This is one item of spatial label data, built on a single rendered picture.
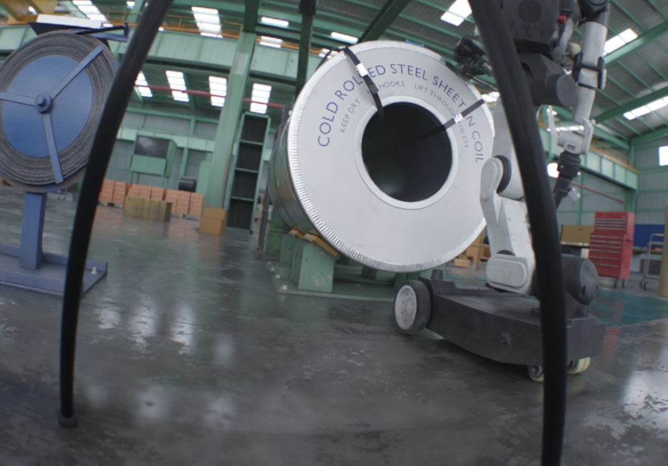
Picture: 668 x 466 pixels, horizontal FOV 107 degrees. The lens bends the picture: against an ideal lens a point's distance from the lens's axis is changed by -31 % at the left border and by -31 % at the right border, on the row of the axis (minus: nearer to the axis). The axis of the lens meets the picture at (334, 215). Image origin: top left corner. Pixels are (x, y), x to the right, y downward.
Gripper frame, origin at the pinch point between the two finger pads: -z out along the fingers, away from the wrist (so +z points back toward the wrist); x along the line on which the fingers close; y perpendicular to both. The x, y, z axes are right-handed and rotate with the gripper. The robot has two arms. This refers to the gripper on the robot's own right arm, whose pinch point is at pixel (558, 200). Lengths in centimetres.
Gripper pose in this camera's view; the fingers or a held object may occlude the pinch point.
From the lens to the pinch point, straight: 146.0
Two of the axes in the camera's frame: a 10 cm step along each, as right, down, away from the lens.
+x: 7.0, -2.5, 6.7
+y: -7.0, -3.6, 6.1
